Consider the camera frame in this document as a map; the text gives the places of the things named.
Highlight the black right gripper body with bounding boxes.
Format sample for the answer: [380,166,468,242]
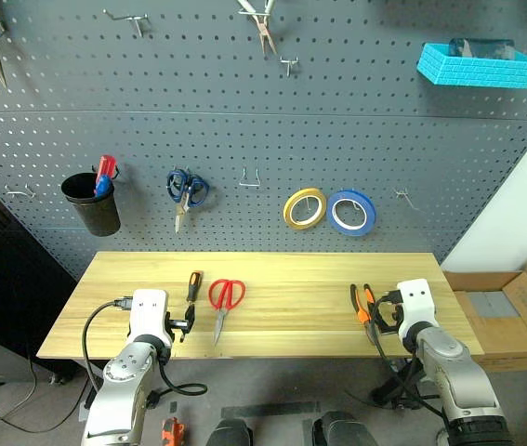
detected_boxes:
[389,300,407,328]

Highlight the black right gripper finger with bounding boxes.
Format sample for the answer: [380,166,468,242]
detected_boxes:
[370,290,402,316]
[372,317,402,336]

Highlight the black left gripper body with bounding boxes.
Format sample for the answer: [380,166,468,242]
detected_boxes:
[165,312,186,337]

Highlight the orange black pliers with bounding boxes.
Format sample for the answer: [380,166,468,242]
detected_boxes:
[349,282,384,348]

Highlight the orange black screwdriver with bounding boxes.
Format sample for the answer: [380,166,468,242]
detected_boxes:
[179,270,204,344]

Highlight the red handled scissors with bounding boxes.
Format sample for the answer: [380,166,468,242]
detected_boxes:
[207,278,247,348]

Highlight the orange pipe wrench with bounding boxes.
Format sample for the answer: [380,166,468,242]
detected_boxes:
[160,415,186,446]

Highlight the grey metal pegboard wall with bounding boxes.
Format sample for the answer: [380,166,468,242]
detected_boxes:
[0,0,527,281]

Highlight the black table foot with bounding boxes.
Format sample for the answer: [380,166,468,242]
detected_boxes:
[368,361,428,411]

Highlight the blue tape roll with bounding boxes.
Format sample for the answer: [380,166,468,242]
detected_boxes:
[325,188,377,237]

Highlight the silver forked peg hook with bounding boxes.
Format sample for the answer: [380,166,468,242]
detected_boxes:
[394,187,426,214]

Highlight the wide dark rounded shape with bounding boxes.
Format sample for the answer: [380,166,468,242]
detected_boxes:
[310,410,381,446]

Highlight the narrow dark rounded shape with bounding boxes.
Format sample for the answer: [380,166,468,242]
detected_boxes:
[205,417,256,446]

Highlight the yellow tape roll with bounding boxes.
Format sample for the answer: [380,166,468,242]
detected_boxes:
[283,187,328,232]

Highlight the open cardboard box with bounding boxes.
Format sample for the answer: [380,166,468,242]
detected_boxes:
[443,249,527,373]

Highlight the black round cup holder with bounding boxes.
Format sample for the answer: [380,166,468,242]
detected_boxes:
[60,172,122,238]

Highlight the silver loop peg hook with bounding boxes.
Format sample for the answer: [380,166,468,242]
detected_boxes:
[238,167,263,189]

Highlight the black cabinet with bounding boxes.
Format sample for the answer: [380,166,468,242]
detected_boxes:
[0,164,79,383]

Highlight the blue brick pattern basket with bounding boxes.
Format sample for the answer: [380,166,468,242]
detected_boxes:
[416,42,527,90]

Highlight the long silver double peg hook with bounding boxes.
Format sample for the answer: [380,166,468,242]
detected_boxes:
[103,8,149,38]

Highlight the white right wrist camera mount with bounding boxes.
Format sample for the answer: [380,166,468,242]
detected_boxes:
[396,278,437,336]

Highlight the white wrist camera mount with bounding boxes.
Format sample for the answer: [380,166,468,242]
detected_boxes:
[127,288,172,348]
[396,278,437,336]

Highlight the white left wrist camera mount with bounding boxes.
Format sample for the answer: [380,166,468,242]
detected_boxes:
[127,288,172,348]

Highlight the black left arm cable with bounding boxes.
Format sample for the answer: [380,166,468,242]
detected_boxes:
[81,296,209,401]

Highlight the blue handled scissors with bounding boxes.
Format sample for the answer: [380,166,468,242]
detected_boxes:
[165,168,210,234]

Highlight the red blue handled tool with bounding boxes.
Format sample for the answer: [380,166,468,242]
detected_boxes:
[93,154,119,200]

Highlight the thin black floor cable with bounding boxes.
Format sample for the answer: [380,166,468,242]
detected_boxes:
[0,357,88,434]

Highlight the silver wire peg hook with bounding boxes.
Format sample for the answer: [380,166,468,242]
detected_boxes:
[4,184,37,200]

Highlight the white handled needle nose pliers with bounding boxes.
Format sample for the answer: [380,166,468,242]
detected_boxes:
[236,0,279,58]

